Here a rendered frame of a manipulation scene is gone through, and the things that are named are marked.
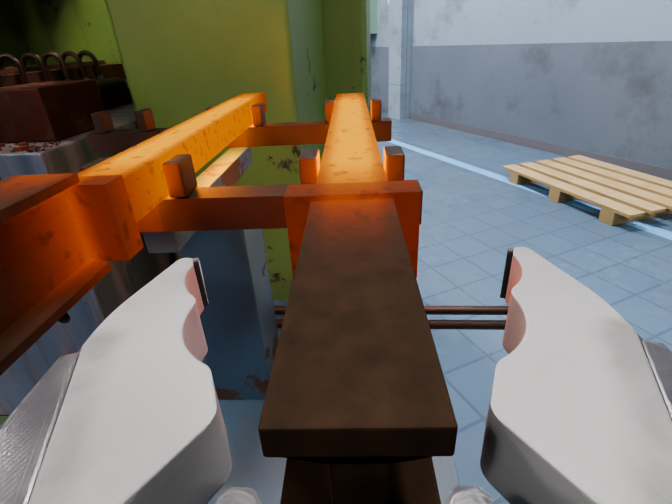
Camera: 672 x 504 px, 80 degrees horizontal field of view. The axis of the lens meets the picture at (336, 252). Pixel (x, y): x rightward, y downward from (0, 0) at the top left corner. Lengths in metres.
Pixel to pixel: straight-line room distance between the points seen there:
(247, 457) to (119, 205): 0.28
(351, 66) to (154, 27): 0.52
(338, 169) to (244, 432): 0.30
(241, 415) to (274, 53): 0.48
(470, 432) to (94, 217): 1.22
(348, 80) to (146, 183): 0.89
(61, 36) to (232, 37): 0.61
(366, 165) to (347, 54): 0.89
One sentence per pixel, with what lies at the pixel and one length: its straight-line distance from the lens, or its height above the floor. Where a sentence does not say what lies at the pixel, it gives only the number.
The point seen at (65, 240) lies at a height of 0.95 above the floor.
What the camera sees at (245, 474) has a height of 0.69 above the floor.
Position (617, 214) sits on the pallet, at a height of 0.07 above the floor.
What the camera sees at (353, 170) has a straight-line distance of 0.18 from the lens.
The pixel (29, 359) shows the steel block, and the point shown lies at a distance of 0.80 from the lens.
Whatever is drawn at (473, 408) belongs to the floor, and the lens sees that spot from 1.38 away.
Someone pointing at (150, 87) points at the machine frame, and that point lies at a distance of 0.72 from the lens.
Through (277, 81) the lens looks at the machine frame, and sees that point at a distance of 0.65.
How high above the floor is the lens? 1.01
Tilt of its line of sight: 28 degrees down
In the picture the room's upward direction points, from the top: 3 degrees counter-clockwise
